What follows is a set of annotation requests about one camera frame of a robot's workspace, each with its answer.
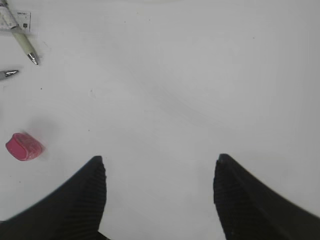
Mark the pink pencil sharpener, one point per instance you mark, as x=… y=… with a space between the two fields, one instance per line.
x=24 y=147

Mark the beige patterned ballpoint pen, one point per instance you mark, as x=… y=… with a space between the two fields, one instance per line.
x=13 y=27

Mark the grey grip ballpoint pen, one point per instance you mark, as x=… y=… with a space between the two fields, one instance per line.
x=5 y=74

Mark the transparent plastic ruler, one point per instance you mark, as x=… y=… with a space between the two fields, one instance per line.
x=22 y=22

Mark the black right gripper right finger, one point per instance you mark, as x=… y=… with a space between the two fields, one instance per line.
x=250 y=210

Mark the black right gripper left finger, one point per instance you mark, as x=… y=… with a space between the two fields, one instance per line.
x=72 y=212

